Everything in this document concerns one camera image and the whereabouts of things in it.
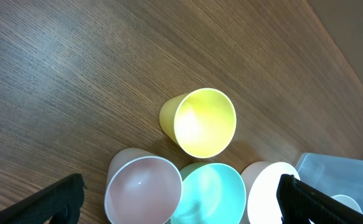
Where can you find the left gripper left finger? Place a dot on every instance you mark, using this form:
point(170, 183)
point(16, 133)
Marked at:
point(59, 203)

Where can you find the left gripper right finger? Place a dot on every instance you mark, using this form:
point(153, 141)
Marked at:
point(300, 203)

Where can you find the cream large bowl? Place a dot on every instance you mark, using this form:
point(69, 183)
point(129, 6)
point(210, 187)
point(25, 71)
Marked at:
point(347, 201)

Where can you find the pink plastic cup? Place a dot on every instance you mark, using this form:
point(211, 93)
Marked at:
point(141, 187)

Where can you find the yellow plastic cup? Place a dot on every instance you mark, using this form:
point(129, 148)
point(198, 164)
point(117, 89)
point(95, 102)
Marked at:
point(202, 122)

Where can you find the clear plastic storage container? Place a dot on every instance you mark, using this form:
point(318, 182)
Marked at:
point(332, 175)

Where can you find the pale pink small bowl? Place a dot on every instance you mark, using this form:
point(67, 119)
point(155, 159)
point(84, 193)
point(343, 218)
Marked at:
point(261, 180)

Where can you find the mint green small bowl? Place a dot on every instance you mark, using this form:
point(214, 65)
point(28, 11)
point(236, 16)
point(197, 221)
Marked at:
point(212, 193)

